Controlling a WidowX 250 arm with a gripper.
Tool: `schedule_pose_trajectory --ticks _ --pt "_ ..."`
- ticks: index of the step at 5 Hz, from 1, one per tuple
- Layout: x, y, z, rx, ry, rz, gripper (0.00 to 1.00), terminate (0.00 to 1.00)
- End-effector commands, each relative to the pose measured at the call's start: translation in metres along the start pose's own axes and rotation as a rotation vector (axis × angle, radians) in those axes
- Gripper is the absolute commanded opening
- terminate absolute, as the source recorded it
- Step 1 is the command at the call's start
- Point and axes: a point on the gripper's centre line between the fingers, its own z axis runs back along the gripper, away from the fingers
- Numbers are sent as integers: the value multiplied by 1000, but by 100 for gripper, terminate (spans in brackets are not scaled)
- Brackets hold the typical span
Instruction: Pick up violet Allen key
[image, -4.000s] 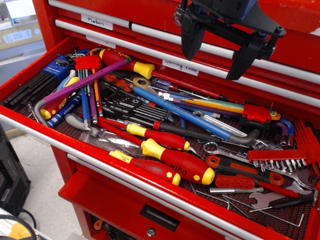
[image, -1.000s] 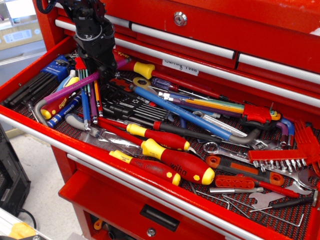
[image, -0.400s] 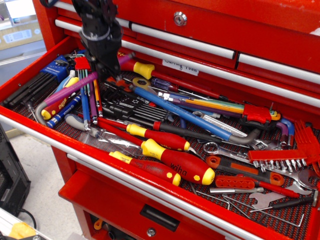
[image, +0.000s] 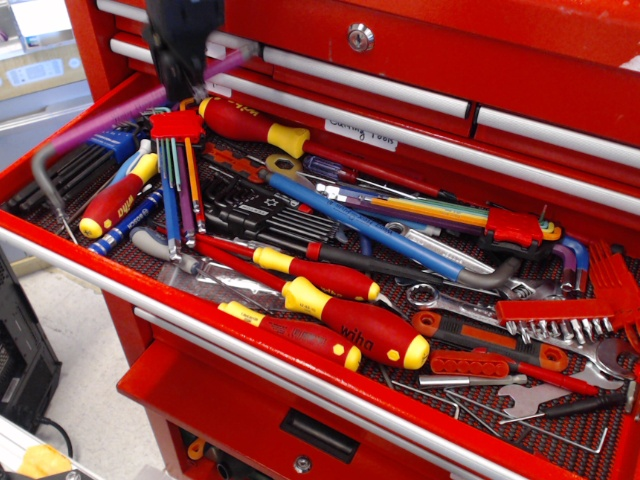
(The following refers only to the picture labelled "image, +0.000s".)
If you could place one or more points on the medium red yellow screwdriver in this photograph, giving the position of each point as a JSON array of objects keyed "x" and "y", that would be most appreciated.
[{"x": 337, "y": 280}]

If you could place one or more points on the rainbow hex keys red holder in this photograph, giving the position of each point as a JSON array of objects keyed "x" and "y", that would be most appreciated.
[{"x": 498, "y": 225}]

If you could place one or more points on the slim red yellow screwdriver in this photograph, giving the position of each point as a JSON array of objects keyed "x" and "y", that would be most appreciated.
[{"x": 315, "y": 338}]

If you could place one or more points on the large violet Allen key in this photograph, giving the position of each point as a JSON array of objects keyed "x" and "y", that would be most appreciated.
[{"x": 78, "y": 134}]

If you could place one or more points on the black box on floor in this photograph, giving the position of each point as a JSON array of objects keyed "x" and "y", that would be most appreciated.
[{"x": 30, "y": 370}]

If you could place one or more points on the thin red shaft screwdriver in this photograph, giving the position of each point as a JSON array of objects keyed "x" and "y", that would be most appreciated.
[{"x": 555, "y": 378}]

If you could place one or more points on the grey blue handled tool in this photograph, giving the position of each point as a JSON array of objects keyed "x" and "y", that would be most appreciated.
[{"x": 156, "y": 245}]

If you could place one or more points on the open red tool drawer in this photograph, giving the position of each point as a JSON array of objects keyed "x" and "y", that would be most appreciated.
[{"x": 202, "y": 373}]

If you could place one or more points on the orange black tool upper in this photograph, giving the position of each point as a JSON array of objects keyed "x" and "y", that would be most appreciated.
[{"x": 229, "y": 161}]

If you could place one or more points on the chest key lock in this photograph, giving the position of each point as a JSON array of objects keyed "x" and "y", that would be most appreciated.
[{"x": 360, "y": 37}]

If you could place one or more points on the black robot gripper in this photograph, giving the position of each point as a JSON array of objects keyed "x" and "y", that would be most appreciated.
[{"x": 177, "y": 32}]

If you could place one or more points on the red holder with silver bits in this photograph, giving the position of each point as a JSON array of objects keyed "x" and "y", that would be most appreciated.
[{"x": 580, "y": 321}]

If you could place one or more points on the black Torx key set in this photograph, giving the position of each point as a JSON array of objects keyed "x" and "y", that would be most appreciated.
[{"x": 235, "y": 207}]

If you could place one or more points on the flat silver spanner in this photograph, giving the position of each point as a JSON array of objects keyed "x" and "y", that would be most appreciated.
[{"x": 526, "y": 400}]

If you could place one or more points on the silver combination wrench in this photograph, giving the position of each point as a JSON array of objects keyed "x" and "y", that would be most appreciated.
[{"x": 608, "y": 353}]

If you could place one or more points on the left red yellow Wiha screwdriver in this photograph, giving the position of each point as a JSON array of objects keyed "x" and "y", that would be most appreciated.
[{"x": 111, "y": 205}]

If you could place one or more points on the blue Bosch pen tool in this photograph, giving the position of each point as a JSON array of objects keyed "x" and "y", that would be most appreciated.
[{"x": 118, "y": 233}]

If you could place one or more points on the large red yellow Wiha screwdriver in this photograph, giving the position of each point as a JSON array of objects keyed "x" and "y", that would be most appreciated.
[{"x": 380, "y": 334}]

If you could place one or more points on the top red yellow screwdriver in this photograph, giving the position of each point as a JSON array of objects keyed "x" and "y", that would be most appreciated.
[{"x": 235, "y": 121}]

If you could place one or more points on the red bit holder strip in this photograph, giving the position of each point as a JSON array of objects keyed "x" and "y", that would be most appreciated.
[{"x": 472, "y": 363}]

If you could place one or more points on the large blue Allen key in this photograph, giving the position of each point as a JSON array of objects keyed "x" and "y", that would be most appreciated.
[{"x": 434, "y": 261}]

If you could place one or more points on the purple clear small screwdriver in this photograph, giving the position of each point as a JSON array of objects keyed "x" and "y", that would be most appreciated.
[{"x": 329, "y": 169}]

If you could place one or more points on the black precision screwdriver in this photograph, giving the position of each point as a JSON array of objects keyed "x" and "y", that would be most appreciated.
[{"x": 584, "y": 406}]

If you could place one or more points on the black hex keys blue holder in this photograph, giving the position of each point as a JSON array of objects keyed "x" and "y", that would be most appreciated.
[{"x": 80, "y": 168}]

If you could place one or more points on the blue violet short hex keys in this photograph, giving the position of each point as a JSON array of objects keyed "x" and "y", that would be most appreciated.
[{"x": 575, "y": 260}]

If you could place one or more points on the red folding key set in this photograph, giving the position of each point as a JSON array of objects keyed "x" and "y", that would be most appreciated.
[{"x": 614, "y": 284}]

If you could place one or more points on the thin silver hex key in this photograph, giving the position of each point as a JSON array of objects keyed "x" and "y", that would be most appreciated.
[{"x": 594, "y": 449}]

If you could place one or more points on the white label Cutting Tools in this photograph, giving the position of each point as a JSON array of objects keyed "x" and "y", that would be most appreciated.
[{"x": 361, "y": 135}]

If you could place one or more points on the red tool chest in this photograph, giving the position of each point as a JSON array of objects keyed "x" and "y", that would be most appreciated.
[{"x": 449, "y": 66}]

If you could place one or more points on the coloured hex keys red holder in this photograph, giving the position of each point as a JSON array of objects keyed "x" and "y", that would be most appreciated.
[{"x": 175, "y": 133}]

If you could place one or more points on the white label Markers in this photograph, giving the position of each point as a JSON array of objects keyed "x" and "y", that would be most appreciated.
[{"x": 216, "y": 51}]

